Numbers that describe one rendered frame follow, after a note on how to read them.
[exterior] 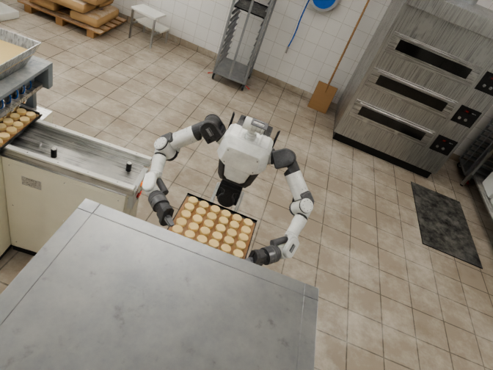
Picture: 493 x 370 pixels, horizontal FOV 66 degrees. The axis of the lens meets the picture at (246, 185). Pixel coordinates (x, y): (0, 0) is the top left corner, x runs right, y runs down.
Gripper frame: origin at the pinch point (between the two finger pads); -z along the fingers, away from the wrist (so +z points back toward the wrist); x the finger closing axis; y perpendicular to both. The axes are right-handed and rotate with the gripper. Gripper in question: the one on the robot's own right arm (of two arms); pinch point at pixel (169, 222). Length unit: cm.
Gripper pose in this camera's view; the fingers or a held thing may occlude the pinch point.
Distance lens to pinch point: 189.0
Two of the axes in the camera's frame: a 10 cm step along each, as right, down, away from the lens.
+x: 3.1, -7.3, -6.1
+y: 8.0, -1.3, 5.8
